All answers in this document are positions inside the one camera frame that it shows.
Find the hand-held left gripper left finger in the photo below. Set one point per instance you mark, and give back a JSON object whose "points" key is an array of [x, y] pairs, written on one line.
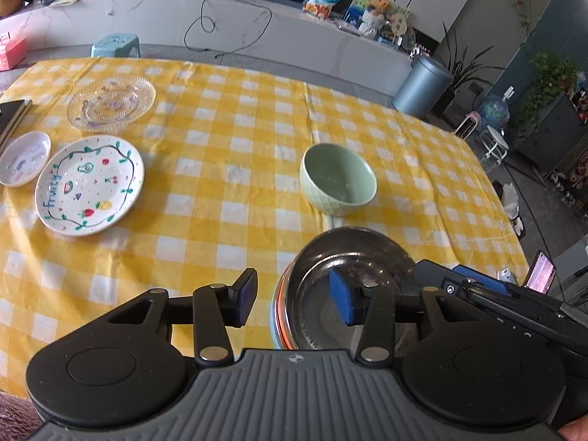
{"points": [[246, 296]]}

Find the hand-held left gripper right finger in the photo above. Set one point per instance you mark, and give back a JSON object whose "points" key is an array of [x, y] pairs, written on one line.
{"points": [[343, 298]]}

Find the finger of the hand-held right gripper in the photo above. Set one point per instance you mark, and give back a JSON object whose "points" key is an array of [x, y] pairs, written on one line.
{"points": [[480, 279], [434, 273]]}

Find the stainless steel bowl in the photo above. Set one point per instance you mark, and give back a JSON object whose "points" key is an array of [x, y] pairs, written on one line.
{"points": [[321, 257]]}

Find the green ceramic bowl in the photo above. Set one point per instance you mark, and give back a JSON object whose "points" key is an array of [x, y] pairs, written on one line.
{"points": [[337, 174]]}

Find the white fruit-print plate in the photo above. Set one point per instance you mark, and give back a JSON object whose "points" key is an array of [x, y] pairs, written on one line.
{"points": [[92, 188]]}

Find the clear glass plate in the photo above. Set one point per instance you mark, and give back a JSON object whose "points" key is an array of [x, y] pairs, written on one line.
{"points": [[110, 101]]}

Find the small white dish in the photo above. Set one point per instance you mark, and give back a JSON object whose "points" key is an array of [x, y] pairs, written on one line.
{"points": [[25, 158]]}

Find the person's right hand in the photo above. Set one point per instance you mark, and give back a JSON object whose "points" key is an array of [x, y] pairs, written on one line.
{"points": [[578, 431]]}

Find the smartphone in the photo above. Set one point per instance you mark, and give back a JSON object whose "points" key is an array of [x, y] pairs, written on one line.
{"points": [[540, 275]]}

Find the yellow checked tablecloth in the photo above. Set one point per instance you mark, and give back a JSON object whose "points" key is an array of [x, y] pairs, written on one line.
{"points": [[206, 220]]}

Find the white plastic bag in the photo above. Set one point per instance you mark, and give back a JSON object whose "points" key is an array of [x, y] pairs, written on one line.
{"points": [[510, 197]]}

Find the white round stool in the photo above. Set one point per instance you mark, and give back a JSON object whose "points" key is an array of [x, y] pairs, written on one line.
{"points": [[494, 140]]}

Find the pink stool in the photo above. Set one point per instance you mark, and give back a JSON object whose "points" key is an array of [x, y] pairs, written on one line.
{"points": [[471, 119]]}

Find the blue water bottle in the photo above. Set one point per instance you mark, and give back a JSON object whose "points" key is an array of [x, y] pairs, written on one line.
{"points": [[494, 110]]}

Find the grey trash bin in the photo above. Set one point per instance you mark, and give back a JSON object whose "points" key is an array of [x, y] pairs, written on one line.
{"points": [[420, 85]]}

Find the long-leaf potted plant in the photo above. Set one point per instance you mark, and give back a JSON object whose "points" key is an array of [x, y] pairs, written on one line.
{"points": [[459, 73]]}

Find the bushy green plant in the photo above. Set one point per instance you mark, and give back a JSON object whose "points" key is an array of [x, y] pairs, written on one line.
{"points": [[549, 73]]}

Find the round hand fan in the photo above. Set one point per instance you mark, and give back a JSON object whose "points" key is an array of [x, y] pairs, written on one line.
{"points": [[398, 23]]}

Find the purple fuzzy cloth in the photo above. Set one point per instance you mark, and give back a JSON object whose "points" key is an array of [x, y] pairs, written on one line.
{"points": [[16, 418]]}

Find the white marble tv console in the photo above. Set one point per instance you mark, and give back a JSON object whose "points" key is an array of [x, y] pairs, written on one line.
{"points": [[275, 32]]}

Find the blue packet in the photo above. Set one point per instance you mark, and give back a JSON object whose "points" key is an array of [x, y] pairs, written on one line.
{"points": [[353, 16]]}

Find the teddy bear toy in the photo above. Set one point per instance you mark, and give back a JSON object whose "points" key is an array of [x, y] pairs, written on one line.
{"points": [[379, 5]]}

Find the blue plastic stool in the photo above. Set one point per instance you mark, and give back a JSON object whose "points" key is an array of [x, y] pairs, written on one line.
{"points": [[115, 43]]}

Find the black notebook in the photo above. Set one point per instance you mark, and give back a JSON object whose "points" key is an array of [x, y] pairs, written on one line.
{"points": [[11, 117]]}

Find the red box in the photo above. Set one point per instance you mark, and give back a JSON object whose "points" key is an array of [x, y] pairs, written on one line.
{"points": [[11, 53]]}

